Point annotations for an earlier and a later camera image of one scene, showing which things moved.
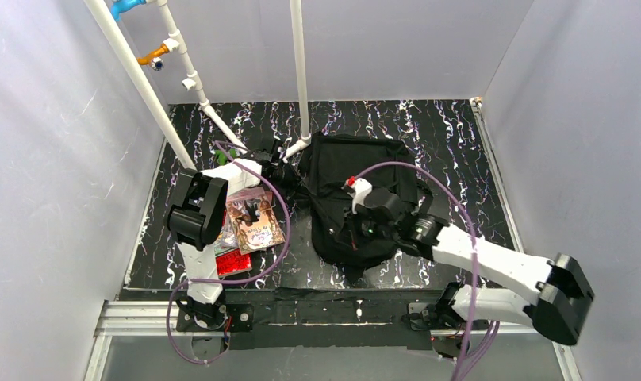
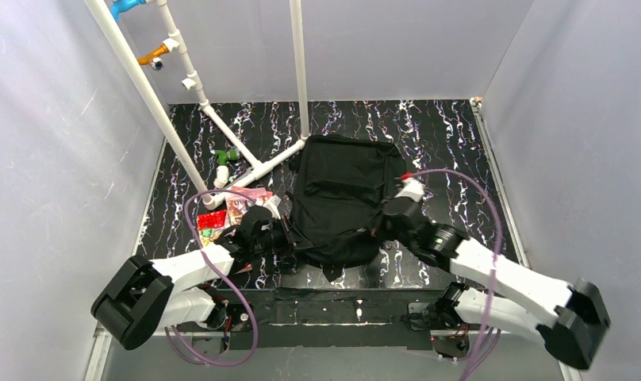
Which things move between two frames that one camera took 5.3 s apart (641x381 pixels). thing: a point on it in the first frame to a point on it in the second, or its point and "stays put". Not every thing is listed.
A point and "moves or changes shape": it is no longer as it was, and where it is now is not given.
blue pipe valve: x=119 y=6 stays put
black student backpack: x=358 y=191 moves or changes shape
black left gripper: x=270 y=155 to x=287 y=236
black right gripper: x=349 y=221 to x=382 y=223
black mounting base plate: x=316 y=319 stays put
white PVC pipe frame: x=172 y=43 stays put
